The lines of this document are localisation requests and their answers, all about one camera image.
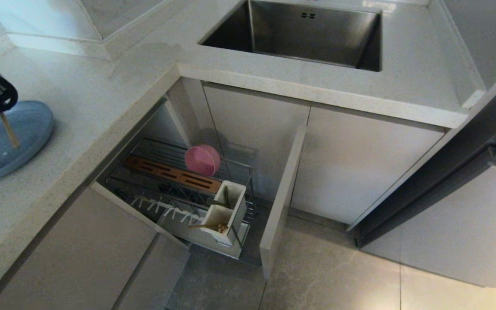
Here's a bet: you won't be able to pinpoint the wooden chopstick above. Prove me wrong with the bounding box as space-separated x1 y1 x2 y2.
188 223 228 233
0 112 21 149

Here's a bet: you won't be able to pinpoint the pink speckled bowl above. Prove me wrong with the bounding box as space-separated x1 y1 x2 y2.
185 144 221 176

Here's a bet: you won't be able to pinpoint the beige pull-out cabinet front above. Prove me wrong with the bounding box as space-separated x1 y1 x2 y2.
260 125 307 280

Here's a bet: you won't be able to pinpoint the blue round plate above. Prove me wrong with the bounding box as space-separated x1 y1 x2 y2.
0 101 55 186

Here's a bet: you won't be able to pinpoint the large beige drawer front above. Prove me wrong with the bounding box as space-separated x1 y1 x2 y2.
0 186 159 310

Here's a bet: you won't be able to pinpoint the white drip tray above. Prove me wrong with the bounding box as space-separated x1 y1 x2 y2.
158 207 251 260

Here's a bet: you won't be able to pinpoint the small beige drawer front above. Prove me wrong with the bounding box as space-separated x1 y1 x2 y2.
114 234 191 310

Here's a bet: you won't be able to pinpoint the white two-compartment cutlery holder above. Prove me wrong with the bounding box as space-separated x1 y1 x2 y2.
199 180 248 247

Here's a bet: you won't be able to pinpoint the narrow beige cabinet door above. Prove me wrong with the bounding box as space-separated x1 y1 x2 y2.
204 84 311 203

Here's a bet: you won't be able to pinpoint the stainless steel sink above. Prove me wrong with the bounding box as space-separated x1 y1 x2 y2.
199 0 381 73

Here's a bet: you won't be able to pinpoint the wide beige cabinet door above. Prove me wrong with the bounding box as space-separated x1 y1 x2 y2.
290 105 445 225

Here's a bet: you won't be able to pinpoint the white appliance front panel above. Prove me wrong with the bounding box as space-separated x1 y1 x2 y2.
361 144 496 293

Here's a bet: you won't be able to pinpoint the chrome wire pull-out rack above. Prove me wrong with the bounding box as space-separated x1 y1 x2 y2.
106 137 258 263

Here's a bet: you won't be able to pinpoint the dark grey door frame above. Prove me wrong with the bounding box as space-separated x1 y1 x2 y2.
346 65 496 249

